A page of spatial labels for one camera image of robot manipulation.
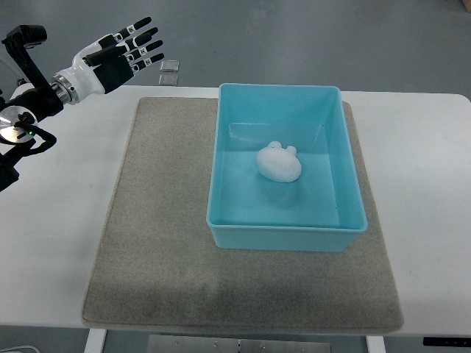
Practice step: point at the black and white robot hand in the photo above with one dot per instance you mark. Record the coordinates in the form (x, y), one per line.
(111, 61)

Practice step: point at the white frog-shaped toy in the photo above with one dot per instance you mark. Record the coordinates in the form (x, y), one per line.
(279, 164)

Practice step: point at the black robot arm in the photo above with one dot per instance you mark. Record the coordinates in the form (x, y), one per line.
(20, 115)

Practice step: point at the light blue plastic box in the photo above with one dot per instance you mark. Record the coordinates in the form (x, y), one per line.
(323, 210)

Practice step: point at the lower metal floor plate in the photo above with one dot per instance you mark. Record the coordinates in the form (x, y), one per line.
(168, 80)

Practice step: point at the metal floor plate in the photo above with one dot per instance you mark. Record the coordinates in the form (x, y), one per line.
(168, 80)
(169, 66)

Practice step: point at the upper metal floor plate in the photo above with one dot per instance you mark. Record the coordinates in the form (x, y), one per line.
(169, 66)

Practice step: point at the grey felt mat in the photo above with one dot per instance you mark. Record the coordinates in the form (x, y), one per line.
(157, 265)

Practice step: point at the white table leg left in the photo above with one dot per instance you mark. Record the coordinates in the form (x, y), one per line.
(95, 341)

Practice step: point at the white table leg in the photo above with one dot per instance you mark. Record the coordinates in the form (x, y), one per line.
(95, 341)
(375, 344)

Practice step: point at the white table leg right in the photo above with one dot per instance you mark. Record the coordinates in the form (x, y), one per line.
(375, 344)

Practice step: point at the black table control panel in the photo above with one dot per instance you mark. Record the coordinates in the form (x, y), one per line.
(447, 342)

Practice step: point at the metal table base plate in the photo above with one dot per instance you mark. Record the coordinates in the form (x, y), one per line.
(168, 343)

